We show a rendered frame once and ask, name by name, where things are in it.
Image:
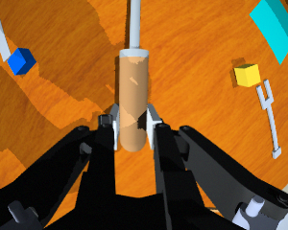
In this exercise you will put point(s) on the yellow cube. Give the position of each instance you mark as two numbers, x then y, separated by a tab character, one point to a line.
247	74

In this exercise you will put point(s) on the blue cube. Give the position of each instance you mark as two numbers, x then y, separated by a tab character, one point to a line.
21	61

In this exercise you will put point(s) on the teal square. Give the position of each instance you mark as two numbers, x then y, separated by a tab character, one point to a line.
272	20

